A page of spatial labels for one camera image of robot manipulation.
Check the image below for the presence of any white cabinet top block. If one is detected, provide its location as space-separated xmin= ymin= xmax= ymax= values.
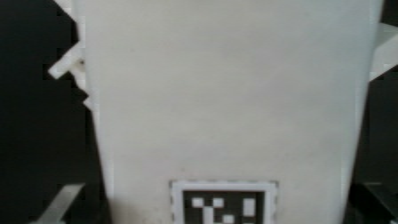
xmin=73 ymin=0 xmax=384 ymax=224

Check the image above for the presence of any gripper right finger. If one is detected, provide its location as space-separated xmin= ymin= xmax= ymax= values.
xmin=350 ymin=182 xmax=398 ymax=224

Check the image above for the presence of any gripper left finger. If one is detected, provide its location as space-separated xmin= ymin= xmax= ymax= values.
xmin=32 ymin=183 xmax=85 ymax=224

